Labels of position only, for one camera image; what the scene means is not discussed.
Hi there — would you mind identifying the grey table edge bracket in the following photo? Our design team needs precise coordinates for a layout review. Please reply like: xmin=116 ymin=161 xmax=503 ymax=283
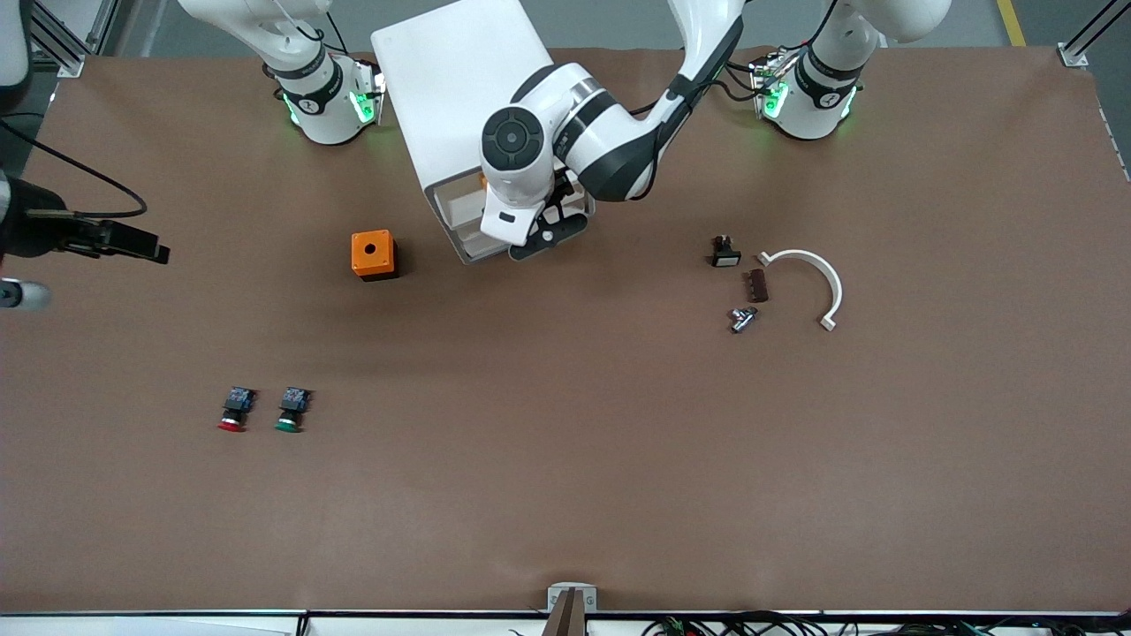
xmin=547 ymin=583 xmax=598 ymax=612

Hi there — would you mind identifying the red push button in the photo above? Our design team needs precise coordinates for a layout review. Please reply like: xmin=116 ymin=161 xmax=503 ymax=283
xmin=216 ymin=386 xmax=258 ymax=434

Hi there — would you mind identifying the black arm base cable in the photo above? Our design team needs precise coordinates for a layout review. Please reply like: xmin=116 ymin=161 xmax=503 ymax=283
xmin=711 ymin=55 xmax=765 ymax=100

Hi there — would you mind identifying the aluminium frame profile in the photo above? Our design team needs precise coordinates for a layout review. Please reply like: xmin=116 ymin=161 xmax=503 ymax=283
xmin=27 ymin=0 xmax=121 ymax=79
xmin=1058 ymin=0 xmax=1131 ymax=68

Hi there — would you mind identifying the orange button enclosure box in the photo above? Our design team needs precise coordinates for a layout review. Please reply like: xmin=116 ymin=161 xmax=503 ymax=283
xmin=351 ymin=230 xmax=399 ymax=282

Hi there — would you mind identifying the white curved plastic bracket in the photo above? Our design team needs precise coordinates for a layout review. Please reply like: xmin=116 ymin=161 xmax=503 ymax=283
xmin=757 ymin=249 xmax=844 ymax=332

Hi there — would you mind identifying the brown table mat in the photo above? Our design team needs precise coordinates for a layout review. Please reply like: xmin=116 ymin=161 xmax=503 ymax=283
xmin=0 ymin=46 xmax=1131 ymax=613

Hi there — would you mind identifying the green push button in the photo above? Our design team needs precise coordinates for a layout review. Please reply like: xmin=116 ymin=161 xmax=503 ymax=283
xmin=273 ymin=386 xmax=313 ymax=434

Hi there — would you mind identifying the dark camera stand post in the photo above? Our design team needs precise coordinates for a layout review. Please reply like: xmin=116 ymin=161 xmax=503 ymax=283
xmin=543 ymin=589 xmax=589 ymax=636

